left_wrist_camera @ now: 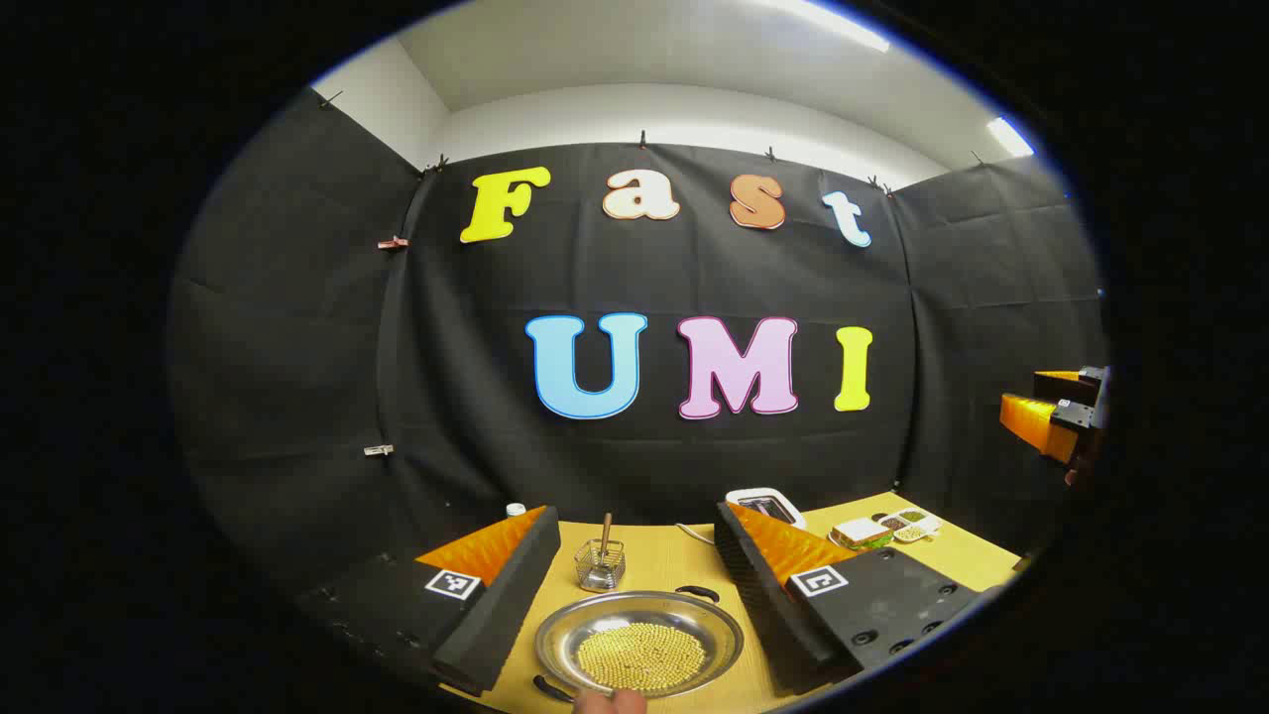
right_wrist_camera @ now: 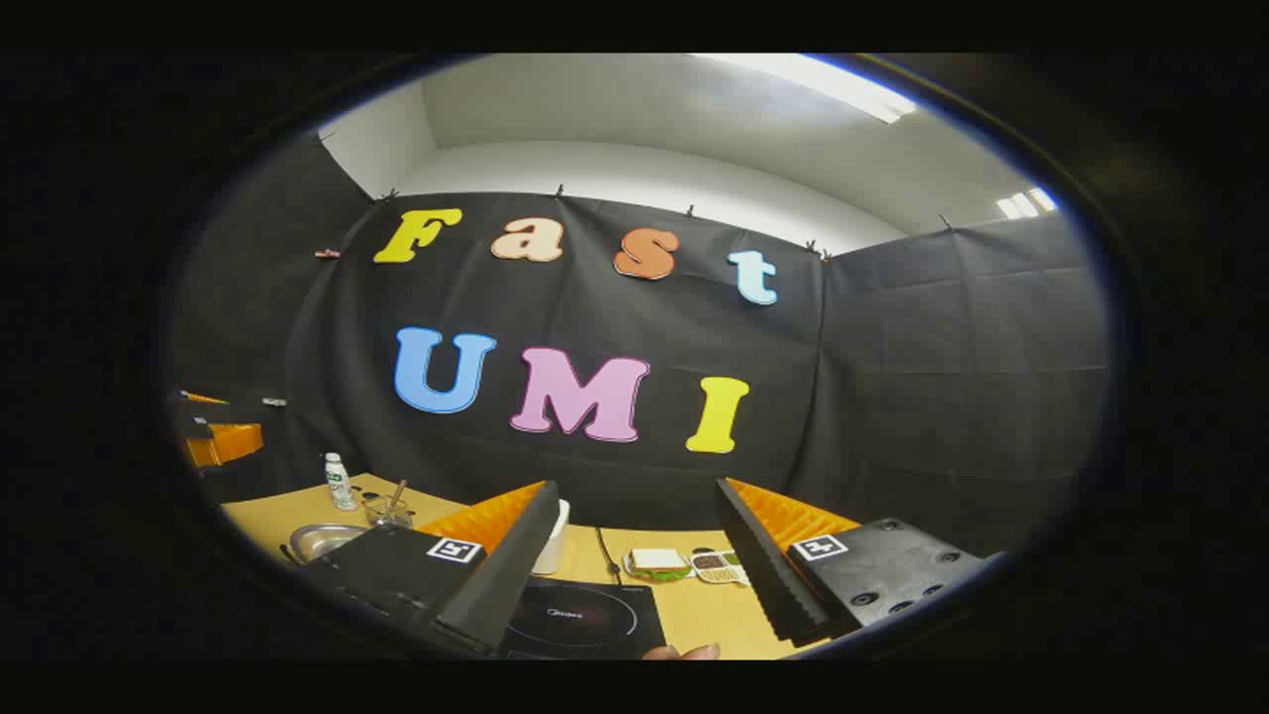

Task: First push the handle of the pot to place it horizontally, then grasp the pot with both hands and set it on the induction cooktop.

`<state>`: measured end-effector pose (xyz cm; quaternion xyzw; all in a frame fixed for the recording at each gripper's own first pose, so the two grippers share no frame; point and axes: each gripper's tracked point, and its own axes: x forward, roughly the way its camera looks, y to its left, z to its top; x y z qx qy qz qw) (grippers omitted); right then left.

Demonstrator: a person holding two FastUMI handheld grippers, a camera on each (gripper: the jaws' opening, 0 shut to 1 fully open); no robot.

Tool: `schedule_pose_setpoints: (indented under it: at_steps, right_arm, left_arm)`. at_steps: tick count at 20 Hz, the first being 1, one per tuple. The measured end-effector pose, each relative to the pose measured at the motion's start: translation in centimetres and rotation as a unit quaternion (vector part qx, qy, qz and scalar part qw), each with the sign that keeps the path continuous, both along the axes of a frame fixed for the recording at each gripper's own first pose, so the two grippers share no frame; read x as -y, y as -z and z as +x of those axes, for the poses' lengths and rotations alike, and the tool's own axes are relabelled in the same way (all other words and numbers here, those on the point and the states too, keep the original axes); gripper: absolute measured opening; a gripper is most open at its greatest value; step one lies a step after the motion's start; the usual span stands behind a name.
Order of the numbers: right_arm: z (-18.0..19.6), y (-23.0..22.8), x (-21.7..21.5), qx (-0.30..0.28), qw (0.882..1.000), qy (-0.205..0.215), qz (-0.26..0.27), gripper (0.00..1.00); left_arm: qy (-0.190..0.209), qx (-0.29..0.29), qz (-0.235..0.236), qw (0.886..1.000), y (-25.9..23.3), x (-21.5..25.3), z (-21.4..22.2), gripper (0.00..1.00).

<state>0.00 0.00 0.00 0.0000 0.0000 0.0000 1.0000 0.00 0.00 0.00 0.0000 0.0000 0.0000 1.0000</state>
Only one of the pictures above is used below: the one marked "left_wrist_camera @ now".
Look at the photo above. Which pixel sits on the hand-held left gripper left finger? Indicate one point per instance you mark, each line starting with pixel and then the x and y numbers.
pixel 506 595

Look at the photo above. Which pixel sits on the short ceiling light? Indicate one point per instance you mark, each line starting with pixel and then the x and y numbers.
pixel 1009 137

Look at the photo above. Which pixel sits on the white toaster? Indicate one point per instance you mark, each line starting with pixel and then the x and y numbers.
pixel 765 506

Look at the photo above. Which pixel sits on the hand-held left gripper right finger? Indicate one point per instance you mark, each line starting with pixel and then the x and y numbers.
pixel 763 605

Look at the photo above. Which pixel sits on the black backdrop cloth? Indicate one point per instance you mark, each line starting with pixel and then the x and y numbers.
pixel 297 347

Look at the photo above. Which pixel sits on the stainless steel pot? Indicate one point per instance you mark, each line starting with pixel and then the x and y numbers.
pixel 714 635

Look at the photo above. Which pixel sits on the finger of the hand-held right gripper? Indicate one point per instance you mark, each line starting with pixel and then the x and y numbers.
pixel 1063 383
pixel 1036 421

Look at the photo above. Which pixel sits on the pile of yellow soybeans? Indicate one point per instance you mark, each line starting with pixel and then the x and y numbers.
pixel 639 656

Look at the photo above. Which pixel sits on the pink clip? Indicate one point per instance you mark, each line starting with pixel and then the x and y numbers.
pixel 393 243

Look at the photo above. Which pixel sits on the wooden stick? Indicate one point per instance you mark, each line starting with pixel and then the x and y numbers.
pixel 606 531

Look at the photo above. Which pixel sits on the white divided dish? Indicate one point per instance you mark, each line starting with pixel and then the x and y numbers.
pixel 907 524

